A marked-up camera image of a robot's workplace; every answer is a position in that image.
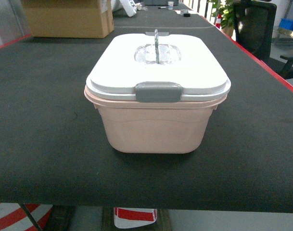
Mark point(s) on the brown cardboard box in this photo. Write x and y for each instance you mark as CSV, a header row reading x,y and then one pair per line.
x,y
83,19

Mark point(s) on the black chair at right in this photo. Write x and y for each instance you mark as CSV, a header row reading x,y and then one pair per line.
x,y
253,22

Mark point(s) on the red white cone left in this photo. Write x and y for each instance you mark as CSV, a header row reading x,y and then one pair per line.
x,y
14,218

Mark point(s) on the pink plastic storage box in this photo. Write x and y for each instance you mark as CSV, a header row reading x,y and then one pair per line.
x,y
154,128

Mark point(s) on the red white cone under table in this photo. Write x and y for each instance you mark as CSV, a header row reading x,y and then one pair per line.
x,y
127,218

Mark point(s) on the white paper cup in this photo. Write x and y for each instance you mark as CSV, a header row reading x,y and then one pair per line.
x,y
170,5

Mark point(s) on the white lid with grey handle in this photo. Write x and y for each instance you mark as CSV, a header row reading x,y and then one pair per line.
x,y
150,68

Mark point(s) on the blue bin far background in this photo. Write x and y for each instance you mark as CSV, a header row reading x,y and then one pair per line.
x,y
286,24

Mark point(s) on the green potted plant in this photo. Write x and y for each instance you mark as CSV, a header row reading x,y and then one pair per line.
x,y
224,9

